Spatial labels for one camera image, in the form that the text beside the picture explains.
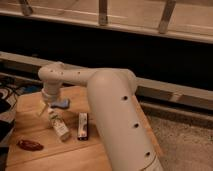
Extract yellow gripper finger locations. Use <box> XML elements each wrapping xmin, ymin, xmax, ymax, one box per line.
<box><xmin>37</xmin><ymin>101</ymin><xmax>48</xmax><ymax>116</ymax></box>

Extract white bottle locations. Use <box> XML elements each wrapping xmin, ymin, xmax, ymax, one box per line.
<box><xmin>48</xmin><ymin>108</ymin><xmax>70</xmax><ymax>141</ymax></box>

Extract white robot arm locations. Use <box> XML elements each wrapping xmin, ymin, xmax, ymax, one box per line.
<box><xmin>38</xmin><ymin>62</ymin><xmax>163</xmax><ymax>171</ymax></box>

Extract blue sponge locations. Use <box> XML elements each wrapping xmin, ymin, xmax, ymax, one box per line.
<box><xmin>51</xmin><ymin>99</ymin><xmax>70</xmax><ymax>109</ymax></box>

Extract wooden table board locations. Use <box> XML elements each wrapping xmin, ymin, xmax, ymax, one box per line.
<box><xmin>5</xmin><ymin>85</ymin><xmax>164</xmax><ymax>171</ymax></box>

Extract dark red object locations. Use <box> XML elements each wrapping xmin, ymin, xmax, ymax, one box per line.
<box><xmin>17</xmin><ymin>140</ymin><xmax>44</xmax><ymax>151</ymax></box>

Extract left chair leg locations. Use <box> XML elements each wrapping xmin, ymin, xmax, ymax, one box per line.
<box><xmin>19</xmin><ymin>0</ymin><xmax>33</xmax><ymax>16</ymax></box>

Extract chair leg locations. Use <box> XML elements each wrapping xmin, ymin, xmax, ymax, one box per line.
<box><xmin>158</xmin><ymin>0</ymin><xmax>176</xmax><ymax>34</ymax></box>
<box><xmin>19</xmin><ymin>0</ymin><xmax>33</xmax><ymax>16</ymax></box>
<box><xmin>98</xmin><ymin>0</ymin><xmax>108</xmax><ymax>26</ymax></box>

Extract middle chair leg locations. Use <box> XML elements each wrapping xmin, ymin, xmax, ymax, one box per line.
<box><xmin>98</xmin><ymin>0</ymin><xmax>108</xmax><ymax>26</ymax></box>

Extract right chair leg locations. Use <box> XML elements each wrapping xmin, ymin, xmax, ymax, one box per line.
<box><xmin>158</xmin><ymin>0</ymin><xmax>176</xmax><ymax>34</ymax></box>

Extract cables on floor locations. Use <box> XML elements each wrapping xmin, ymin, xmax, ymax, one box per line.
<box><xmin>0</xmin><ymin>77</ymin><xmax>26</xmax><ymax>108</ymax></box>

